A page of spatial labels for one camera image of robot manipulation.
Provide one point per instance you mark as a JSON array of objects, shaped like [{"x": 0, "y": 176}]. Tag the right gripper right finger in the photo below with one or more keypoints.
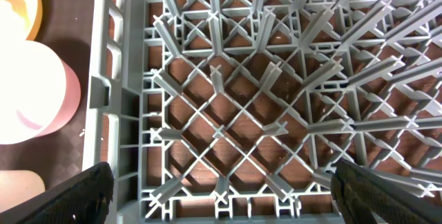
[{"x": 359, "y": 194}]

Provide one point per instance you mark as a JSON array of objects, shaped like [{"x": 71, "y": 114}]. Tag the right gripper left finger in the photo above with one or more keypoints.
[{"x": 84, "y": 198}]

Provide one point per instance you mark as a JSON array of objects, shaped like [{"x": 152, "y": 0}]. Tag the pink white bowl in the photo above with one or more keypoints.
[{"x": 40, "y": 93}]

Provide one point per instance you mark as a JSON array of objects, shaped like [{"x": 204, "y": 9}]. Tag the grey dishwasher rack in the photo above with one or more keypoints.
[{"x": 237, "y": 111}]

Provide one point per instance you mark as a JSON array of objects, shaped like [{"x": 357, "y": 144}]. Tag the small white green cup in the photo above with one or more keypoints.
[{"x": 18, "y": 186}]

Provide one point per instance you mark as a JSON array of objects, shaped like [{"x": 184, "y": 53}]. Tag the dark brown serving tray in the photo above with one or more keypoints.
[{"x": 66, "y": 28}]

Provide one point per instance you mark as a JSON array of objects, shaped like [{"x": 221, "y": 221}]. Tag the yellow plate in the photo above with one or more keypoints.
[{"x": 20, "y": 19}]

